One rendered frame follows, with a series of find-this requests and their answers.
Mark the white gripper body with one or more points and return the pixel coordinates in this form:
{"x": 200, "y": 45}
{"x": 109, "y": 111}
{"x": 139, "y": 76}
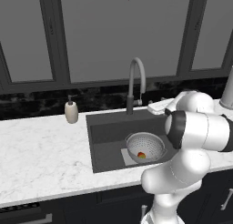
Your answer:
{"x": 157, "y": 107}

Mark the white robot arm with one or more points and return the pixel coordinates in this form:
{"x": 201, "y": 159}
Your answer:
{"x": 188, "y": 133}

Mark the grey arched sink faucet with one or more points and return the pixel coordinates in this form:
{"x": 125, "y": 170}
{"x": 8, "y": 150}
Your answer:
{"x": 131, "y": 82}

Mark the white perforated colander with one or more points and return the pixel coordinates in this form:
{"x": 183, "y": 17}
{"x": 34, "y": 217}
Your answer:
{"x": 150, "y": 144}

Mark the red yellow mango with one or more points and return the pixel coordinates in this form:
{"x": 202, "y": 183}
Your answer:
{"x": 141, "y": 155}

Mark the pale square sink drain plate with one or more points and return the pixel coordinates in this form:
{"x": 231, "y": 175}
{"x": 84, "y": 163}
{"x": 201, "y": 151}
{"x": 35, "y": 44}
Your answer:
{"x": 126, "y": 159}

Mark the dark grey sink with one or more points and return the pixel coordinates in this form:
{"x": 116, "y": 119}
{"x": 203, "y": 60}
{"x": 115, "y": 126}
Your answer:
{"x": 106, "y": 142}

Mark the grey cylindrical container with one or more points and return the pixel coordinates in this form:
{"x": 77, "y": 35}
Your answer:
{"x": 228, "y": 94}

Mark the dark framed window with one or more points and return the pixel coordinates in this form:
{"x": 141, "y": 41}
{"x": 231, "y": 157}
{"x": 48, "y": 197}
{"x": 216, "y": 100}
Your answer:
{"x": 121, "y": 36}

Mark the cream soap dispenser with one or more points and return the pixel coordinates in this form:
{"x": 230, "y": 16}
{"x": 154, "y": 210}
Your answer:
{"x": 71, "y": 113}

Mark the dark cupboard door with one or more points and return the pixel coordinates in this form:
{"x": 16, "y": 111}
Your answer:
{"x": 115, "y": 211}
{"x": 212, "y": 203}

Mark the dark dishwasher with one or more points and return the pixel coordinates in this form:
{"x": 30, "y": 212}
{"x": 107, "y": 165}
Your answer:
{"x": 18, "y": 217}

